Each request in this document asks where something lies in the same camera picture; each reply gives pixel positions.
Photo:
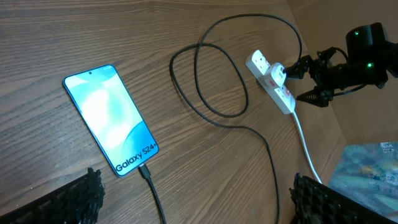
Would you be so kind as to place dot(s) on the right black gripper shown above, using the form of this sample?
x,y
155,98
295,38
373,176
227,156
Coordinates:
x,y
323,92

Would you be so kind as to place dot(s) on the blue patterned floor mat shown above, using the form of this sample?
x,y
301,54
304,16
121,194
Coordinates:
x,y
367,174

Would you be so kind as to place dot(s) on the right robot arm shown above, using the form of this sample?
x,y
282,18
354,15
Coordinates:
x,y
370,57

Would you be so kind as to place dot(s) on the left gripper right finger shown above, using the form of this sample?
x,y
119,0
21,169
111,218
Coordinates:
x,y
317,203

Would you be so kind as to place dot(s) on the white USB charger plug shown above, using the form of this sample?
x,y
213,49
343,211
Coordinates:
x,y
275,75

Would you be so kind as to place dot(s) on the white power strip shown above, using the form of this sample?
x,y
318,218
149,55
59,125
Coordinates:
x,y
258,65

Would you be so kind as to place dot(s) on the Samsung Galaxy smartphone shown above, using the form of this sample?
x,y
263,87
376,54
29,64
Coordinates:
x,y
112,117

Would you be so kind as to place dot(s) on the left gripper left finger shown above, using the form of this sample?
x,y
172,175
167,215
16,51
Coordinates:
x,y
76,202

